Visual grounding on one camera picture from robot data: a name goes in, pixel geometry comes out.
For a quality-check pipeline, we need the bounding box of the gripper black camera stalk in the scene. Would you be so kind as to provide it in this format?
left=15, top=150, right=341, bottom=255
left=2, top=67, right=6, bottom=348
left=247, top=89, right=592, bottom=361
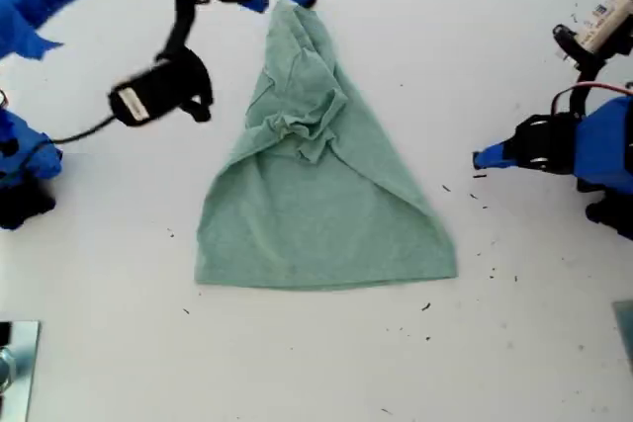
left=552, top=24, right=608, bottom=120
left=155, top=0, right=215, bottom=125

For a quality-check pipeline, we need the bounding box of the steel post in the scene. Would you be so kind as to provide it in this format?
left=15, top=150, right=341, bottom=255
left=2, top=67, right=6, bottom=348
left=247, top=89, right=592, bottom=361
left=0, top=347, right=17, bottom=393

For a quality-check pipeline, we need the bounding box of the green t-shirt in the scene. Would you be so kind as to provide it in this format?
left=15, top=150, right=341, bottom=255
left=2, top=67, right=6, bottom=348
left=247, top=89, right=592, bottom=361
left=194, top=0, right=459, bottom=292

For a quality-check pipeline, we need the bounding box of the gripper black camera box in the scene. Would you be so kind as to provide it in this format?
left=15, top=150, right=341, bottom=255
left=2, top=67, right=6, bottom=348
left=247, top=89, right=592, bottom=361
left=576, top=0, right=633, bottom=55
left=108, top=58, right=199, bottom=128

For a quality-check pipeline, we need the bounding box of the large steel plate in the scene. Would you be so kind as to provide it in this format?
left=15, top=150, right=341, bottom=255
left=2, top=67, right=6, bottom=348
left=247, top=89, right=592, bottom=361
left=0, top=320, right=41, bottom=422

